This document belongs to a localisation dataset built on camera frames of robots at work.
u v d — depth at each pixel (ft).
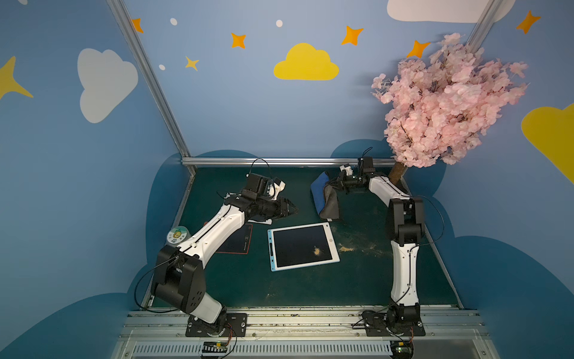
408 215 2.20
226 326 2.40
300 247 3.09
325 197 3.22
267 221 3.32
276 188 2.54
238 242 3.22
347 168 3.32
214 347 2.39
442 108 2.14
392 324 2.22
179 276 1.40
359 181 2.75
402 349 2.40
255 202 2.13
